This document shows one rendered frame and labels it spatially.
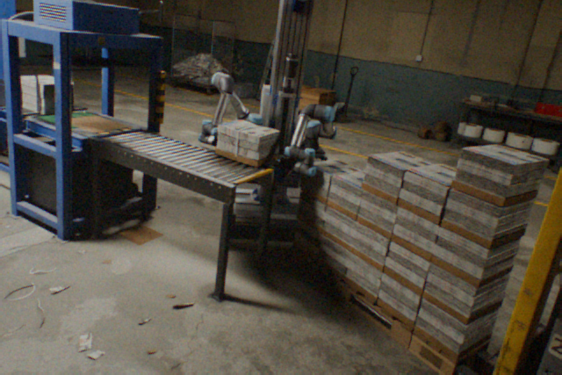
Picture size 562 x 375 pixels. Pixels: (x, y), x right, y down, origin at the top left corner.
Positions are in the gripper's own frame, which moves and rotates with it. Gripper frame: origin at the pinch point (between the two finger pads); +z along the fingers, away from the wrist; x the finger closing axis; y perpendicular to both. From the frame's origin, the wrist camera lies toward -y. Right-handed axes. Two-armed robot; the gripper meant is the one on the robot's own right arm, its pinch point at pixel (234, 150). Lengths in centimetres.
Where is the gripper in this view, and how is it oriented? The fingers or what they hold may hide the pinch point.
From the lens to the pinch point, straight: 355.2
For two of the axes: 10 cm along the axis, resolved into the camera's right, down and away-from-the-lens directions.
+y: 1.3, -9.5, -3.0
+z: 8.5, 2.6, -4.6
